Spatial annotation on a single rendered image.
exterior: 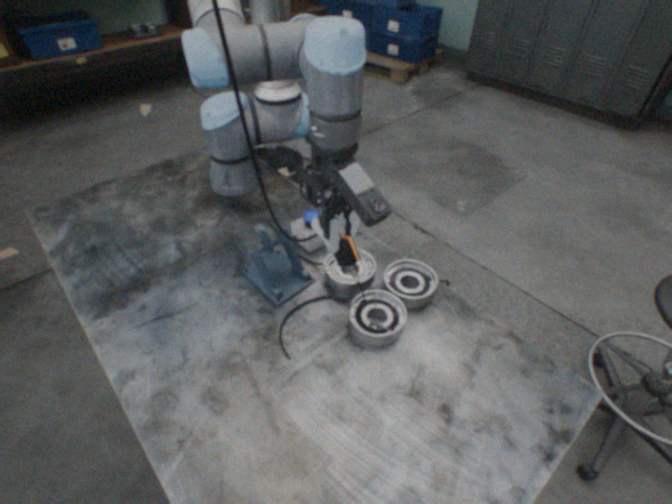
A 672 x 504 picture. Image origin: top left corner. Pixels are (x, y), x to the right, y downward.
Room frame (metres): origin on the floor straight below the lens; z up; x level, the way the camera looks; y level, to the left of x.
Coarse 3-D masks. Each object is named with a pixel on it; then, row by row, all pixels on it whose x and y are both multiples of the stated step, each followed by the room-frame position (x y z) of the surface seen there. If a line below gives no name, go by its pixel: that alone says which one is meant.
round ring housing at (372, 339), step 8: (360, 296) 0.48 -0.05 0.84; (368, 296) 0.49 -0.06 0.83; (376, 296) 0.49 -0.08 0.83; (384, 296) 0.49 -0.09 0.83; (392, 296) 0.48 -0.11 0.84; (352, 304) 0.46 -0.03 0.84; (376, 304) 0.47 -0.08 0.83; (392, 304) 0.47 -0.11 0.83; (400, 304) 0.46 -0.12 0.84; (352, 312) 0.45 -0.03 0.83; (368, 312) 0.46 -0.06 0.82; (376, 312) 0.46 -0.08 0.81; (384, 312) 0.46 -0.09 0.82; (400, 312) 0.45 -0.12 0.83; (352, 320) 0.42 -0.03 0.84; (384, 320) 0.45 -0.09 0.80; (400, 320) 0.43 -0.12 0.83; (352, 328) 0.42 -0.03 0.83; (360, 328) 0.41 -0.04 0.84; (400, 328) 0.41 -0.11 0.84; (360, 336) 0.40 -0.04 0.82; (368, 336) 0.39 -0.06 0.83; (376, 336) 0.39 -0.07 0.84; (384, 336) 0.39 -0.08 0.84; (392, 336) 0.40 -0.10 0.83; (376, 344) 0.40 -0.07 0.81; (384, 344) 0.40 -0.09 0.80
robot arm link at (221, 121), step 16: (224, 96) 0.97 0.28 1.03; (240, 96) 0.95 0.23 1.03; (208, 112) 0.90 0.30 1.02; (224, 112) 0.89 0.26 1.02; (256, 112) 0.93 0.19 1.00; (208, 128) 0.89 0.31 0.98; (224, 128) 0.88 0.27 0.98; (240, 128) 0.90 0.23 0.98; (256, 128) 0.91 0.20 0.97; (208, 144) 0.91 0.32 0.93; (224, 144) 0.88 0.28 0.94; (240, 144) 0.90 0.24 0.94; (256, 144) 0.92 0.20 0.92
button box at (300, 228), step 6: (294, 222) 0.70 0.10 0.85; (300, 222) 0.70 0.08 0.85; (306, 222) 0.69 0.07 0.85; (294, 228) 0.68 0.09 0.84; (300, 228) 0.68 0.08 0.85; (306, 228) 0.68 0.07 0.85; (312, 228) 0.67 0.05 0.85; (294, 234) 0.68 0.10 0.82; (300, 234) 0.67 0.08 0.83; (306, 234) 0.65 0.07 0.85; (312, 234) 0.65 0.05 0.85; (312, 240) 0.65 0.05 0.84; (318, 240) 0.66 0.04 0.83; (306, 246) 0.65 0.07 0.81; (312, 246) 0.65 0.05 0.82; (318, 246) 0.66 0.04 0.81
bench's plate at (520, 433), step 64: (128, 192) 0.88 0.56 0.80; (192, 192) 0.88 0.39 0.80; (256, 192) 0.88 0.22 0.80; (64, 256) 0.63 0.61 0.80; (128, 256) 0.63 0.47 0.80; (192, 256) 0.63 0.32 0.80; (320, 256) 0.63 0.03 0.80; (384, 256) 0.63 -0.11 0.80; (128, 320) 0.45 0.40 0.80; (192, 320) 0.45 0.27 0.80; (256, 320) 0.45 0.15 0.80; (320, 320) 0.45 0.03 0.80; (448, 320) 0.45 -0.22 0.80; (128, 384) 0.32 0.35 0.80; (192, 384) 0.32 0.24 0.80; (256, 384) 0.32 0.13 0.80; (320, 384) 0.32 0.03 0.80; (384, 384) 0.32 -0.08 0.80; (448, 384) 0.32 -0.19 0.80; (512, 384) 0.32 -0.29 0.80; (576, 384) 0.32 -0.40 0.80; (192, 448) 0.22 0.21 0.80; (256, 448) 0.22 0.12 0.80; (320, 448) 0.22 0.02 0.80; (384, 448) 0.22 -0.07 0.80; (448, 448) 0.22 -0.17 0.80; (512, 448) 0.22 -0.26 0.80
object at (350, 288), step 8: (328, 256) 0.59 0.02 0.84; (360, 256) 0.60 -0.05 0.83; (368, 256) 0.59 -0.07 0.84; (328, 264) 0.58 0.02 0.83; (360, 264) 0.58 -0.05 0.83; (368, 264) 0.58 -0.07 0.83; (328, 272) 0.54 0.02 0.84; (336, 272) 0.56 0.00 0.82; (344, 272) 0.58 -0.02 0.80; (360, 272) 0.55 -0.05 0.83; (328, 280) 0.54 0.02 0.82; (336, 280) 0.52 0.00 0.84; (368, 280) 0.53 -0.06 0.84; (336, 288) 0.52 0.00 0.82; (344, 288) 0.51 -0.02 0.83; (352, 288) 0.51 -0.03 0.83
